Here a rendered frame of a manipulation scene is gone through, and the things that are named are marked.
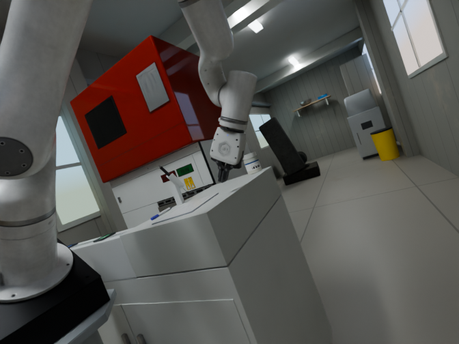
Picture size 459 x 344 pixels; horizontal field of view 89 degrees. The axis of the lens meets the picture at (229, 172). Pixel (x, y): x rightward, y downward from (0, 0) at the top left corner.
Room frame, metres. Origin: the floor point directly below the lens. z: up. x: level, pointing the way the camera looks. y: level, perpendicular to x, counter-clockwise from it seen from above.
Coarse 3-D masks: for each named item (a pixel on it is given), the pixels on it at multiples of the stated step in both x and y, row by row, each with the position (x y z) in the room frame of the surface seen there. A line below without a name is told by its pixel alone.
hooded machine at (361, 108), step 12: (360, 96) 5.07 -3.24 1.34; (372, 96) 4.94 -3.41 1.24; (348, 108) 5.17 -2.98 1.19; (360, 108) 5.03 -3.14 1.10; (372, 108) 4.89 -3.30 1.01; (348, 120) 5.11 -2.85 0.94; (360, 120) 4.99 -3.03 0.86; (372, 120) 4.88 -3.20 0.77; (360, 132) 5.03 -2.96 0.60; (360, 144) 5.07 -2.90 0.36; (372, 144) 4.95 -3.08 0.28; (360, 156) 5.13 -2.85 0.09; (372, 156) 5.03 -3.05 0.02
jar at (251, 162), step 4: (252, 152) 1.08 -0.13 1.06; (244, 156) 1.09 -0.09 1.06; (248, 156) 1.08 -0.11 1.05; (252, 156) 1.08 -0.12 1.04; (256, 156) 1.10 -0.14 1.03; (244, 160) 1.11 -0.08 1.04; (248, 160) 1.08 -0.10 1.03; (252, 160) 1.08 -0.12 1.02; (256, 160) 1.09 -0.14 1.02; (248, 164) 1.09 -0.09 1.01; (252, 164) 1.08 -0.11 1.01; (256, 164) 1.08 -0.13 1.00; (248, 168) 1.09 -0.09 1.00; (252, 168) 1.08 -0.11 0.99; (256, 168) 1.08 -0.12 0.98; (260, 168) 1.09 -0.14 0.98; (248, 172) 1.10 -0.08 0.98; (252, 172) 1.08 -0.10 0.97; (256, 172) 1.08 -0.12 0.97
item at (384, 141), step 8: (384, 128) 4.40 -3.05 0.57; (392, 128) 4.27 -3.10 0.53; (376, 136) 4.31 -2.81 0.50; (384, 136) 4.23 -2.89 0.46; (392, 136) 4.23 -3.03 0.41; (376, 144) 4.38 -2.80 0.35; (384, 144) 4.26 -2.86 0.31; (392, 144) 4.22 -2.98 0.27; (384, 152) 4.30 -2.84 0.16; (392, 152) 4.23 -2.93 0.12; (384, 160) 4.35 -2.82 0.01
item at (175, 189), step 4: (172, 176) 0.96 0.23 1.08; (172, 180) 0.96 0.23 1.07; (176, 180) 0.97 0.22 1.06; (176, 184) 0.96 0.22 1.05; (180, 184) 0.98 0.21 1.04; (172, 188) 0.96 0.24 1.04; (176, 188) 0.95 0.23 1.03; (180, 188) 0.99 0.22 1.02; (172, 192) 0.96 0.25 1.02; (176, 192) 0.95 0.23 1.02; (180, 192) 0.96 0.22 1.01; (176, 196) 0.96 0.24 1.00; (180, 196) 0.96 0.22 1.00; (176, 200) 0.96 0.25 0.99; (180, 200) 0.95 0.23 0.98
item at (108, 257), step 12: (132, 228) 0.83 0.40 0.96; (108, 240) 0.76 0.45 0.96; (120, 240) 0.73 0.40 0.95; (84, 252) 0.83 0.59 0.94; (96, 252) 0.80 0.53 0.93; (108, 252) 0.77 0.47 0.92; (120, 252) 0.74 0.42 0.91; (96, 264) 0.81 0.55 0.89; (108, 264) 0.78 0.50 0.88; (120, 264) 0.75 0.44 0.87; (108, 276) 0.79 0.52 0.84; (120, 276) 0.76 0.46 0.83; (132, 276) 0.74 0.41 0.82
